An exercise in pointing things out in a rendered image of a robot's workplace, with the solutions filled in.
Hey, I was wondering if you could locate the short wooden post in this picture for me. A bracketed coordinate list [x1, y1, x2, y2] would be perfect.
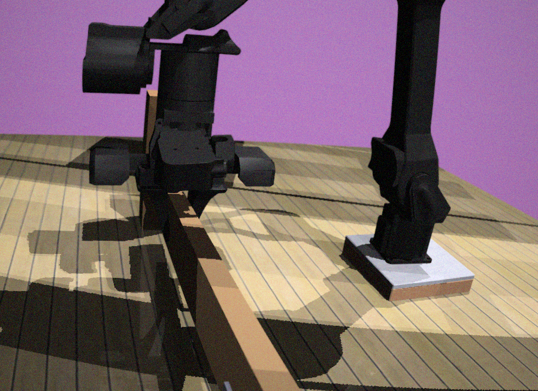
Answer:
[140, 90, 232, 391]

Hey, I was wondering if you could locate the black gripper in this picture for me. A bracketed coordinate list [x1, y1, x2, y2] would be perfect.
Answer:
[89, 95, 276, 242]

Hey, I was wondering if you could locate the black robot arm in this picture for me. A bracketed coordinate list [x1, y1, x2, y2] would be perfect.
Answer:
[82, 0, 451, 264]

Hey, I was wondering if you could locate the long wooden rail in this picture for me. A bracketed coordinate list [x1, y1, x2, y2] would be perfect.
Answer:
[166, 191, 301, 391]

